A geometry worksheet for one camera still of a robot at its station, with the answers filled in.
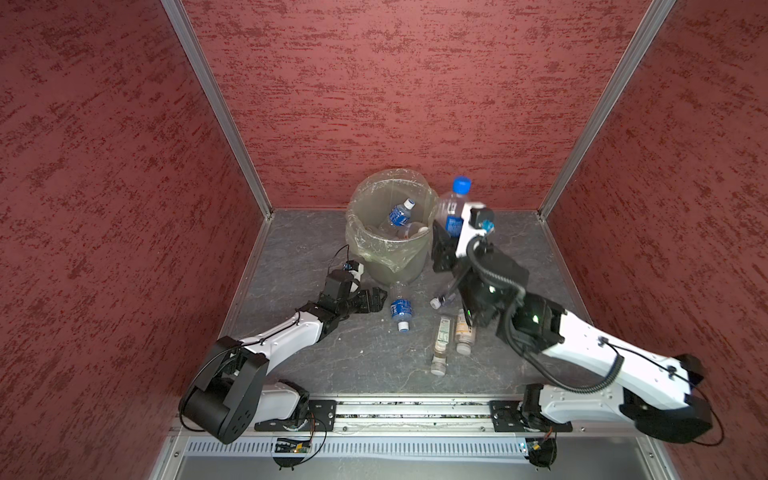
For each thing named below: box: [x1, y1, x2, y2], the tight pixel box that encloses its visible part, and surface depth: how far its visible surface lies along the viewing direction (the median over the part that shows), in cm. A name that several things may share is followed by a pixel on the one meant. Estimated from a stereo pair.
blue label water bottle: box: [390, 295, 413, 333], surface depth 89 cm
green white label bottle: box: [431, 316, 451, 376], surface depth 84 cm
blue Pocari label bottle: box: [388, 198, 416, 227], surface depth 97 cm
